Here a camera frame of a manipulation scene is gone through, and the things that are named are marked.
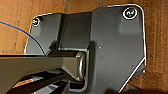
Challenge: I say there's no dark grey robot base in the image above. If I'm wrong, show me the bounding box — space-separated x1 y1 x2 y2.
23 4 148 93

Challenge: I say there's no small base bolt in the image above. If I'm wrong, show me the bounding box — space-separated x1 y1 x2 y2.
31 17 41 27

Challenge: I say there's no large shiny base bolt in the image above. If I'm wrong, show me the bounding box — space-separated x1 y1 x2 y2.
121 6 138 21

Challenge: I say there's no thin blue cable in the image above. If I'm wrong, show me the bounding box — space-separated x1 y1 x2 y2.
0 20 46 56

